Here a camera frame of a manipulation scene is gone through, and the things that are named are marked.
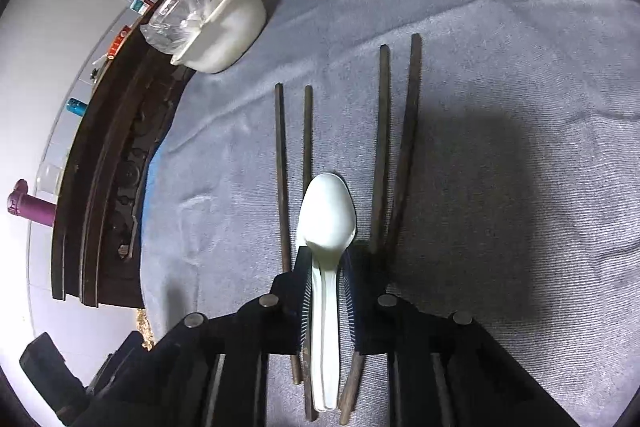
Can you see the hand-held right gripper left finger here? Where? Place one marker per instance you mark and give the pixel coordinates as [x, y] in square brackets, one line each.
[303, 302]

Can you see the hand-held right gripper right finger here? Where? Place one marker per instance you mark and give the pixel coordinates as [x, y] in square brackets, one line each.
[352, 302]

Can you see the white plastic spoon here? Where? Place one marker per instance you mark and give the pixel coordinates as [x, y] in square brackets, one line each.
[325, 217]

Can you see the dark wooden chopstick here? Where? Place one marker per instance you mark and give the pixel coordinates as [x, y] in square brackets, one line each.
[382, 147]
[407, 132]
[282, 182]
[307, 132]

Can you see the purple bottle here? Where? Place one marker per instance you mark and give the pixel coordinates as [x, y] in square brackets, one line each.
[32, 207]

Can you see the blue cloth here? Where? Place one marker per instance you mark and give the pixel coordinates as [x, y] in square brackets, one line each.
[152, 187]

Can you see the carved dark wooden bench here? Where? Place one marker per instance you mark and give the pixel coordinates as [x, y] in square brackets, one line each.
[100, 157]

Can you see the teal can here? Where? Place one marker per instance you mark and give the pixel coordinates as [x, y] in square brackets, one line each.
[77, 107]

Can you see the grey towel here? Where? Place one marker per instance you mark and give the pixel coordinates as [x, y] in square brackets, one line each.
[500, 82]

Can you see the white bowl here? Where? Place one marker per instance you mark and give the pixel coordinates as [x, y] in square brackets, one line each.
[235, 37]

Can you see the clear plastic bag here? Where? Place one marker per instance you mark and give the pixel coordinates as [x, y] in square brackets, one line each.
[185, 7]

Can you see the red packet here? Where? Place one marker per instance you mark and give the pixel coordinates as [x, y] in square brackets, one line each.
[119, 41]

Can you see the red-capped plastic bottle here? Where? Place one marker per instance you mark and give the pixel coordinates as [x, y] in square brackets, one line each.
[131, 1]

